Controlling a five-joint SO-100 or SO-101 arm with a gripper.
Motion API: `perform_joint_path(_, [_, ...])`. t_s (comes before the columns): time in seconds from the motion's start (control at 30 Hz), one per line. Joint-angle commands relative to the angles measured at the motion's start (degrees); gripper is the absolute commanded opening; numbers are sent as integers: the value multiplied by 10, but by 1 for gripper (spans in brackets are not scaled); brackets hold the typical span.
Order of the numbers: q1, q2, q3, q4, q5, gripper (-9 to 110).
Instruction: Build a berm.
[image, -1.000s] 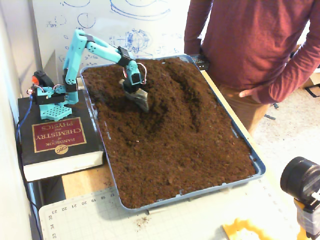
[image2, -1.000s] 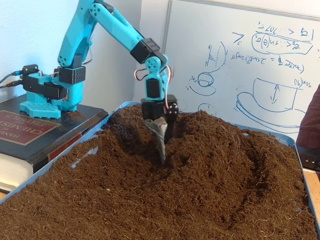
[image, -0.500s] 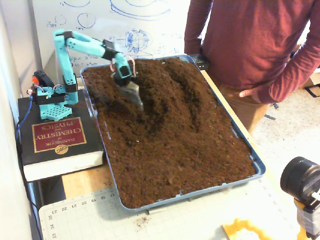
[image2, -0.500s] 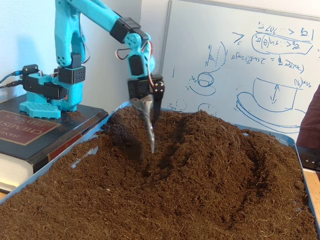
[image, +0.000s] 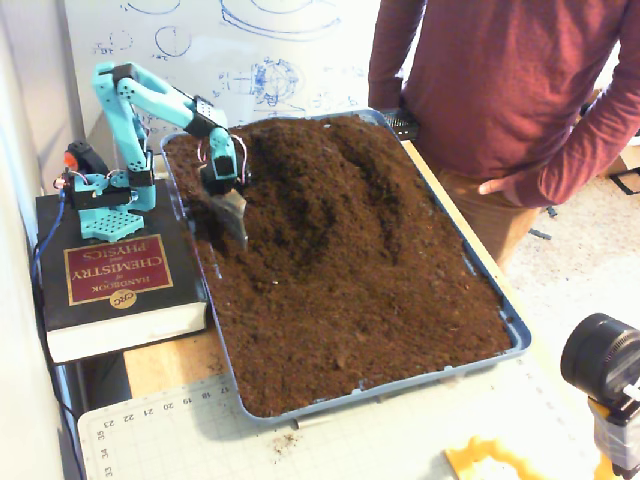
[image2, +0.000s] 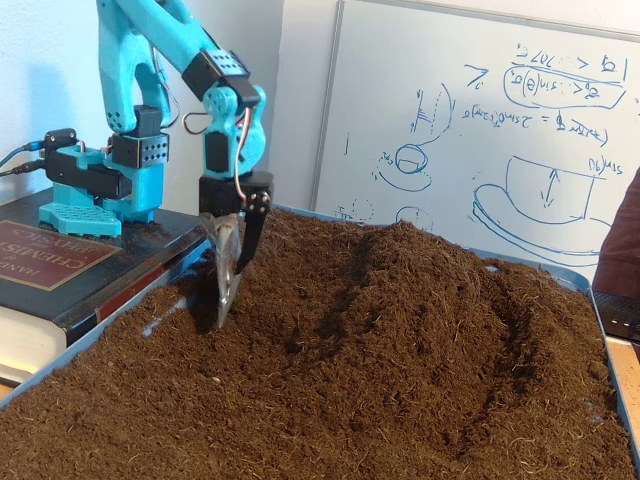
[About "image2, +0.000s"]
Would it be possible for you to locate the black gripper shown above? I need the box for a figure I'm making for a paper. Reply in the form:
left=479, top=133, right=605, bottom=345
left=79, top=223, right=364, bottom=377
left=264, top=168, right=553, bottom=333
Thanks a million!
left=198, top=170, right=275, bottom=275

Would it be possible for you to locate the silver foil scoop plate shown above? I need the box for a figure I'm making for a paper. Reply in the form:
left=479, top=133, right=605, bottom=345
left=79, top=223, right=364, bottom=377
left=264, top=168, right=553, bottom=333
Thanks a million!
left=199, top=212, right=246, bottom=329

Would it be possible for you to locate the brown soil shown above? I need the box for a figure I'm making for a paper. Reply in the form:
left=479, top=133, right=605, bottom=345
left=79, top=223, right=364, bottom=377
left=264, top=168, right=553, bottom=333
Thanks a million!
left=0, top=207, right=636, bottom=480

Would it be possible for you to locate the right forearm maroon sleeve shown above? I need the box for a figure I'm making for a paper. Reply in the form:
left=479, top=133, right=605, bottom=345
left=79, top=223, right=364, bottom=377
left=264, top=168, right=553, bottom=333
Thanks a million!
left=592, top=167, right=640, bottom=300

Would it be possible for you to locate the black controller block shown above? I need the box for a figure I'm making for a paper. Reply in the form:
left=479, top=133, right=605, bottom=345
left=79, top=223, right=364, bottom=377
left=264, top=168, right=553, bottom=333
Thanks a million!
left=42, top=128, right=79, bottom=151

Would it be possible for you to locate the black chemistry physics handbook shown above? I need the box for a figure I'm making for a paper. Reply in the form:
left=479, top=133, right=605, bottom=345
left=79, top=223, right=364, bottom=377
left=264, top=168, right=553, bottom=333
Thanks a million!
left=0, top=192, right=220, bottom=389

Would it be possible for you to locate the whiteboard with blue drawings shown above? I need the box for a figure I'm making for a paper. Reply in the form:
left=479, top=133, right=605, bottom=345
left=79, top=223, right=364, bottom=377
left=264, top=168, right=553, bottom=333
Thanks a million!
left=307, top=0, right=640, bottom=301

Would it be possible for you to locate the blue plastic tray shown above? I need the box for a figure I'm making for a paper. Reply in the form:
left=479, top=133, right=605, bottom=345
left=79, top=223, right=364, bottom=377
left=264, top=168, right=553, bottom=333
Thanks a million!
left=0, top=201, right=640, bottom=480

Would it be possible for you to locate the black cable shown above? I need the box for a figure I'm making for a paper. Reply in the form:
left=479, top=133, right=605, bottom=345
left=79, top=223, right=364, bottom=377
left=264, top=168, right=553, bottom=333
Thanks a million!
left=0, top=160, right=47, bottom=177

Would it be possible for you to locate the blue cable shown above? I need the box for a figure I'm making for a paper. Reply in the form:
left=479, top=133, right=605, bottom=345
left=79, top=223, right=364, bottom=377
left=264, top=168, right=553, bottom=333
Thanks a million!
left=0, top=141, right=44, bottom=169

